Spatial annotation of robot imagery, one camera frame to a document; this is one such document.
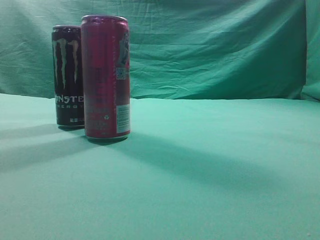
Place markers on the pink drink can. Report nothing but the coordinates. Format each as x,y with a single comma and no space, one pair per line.
105,42

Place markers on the green table cloth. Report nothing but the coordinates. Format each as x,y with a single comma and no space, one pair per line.
189,170

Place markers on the green backdrop cloth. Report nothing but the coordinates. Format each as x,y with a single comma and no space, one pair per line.
179,49

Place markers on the black Monster energy can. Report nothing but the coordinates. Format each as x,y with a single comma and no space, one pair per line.
68,76

